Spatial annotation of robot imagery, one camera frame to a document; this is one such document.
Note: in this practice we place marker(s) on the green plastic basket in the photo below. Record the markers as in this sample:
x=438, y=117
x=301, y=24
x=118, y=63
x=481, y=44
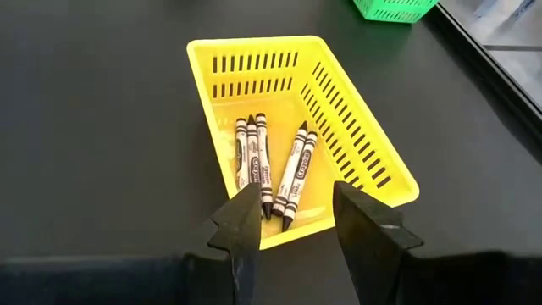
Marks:
x=394, y=12

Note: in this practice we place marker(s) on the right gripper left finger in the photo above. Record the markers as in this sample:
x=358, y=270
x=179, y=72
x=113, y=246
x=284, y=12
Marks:
x=241, y=220

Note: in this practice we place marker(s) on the yellow plastic basket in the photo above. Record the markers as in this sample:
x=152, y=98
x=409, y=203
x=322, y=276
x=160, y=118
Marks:
x=254, y=42

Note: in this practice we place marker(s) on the black aluminium table frame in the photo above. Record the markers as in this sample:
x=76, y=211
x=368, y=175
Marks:
x=495, y=78

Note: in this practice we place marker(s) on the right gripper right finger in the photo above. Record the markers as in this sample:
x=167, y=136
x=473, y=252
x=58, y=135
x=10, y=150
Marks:
x=368, y=237

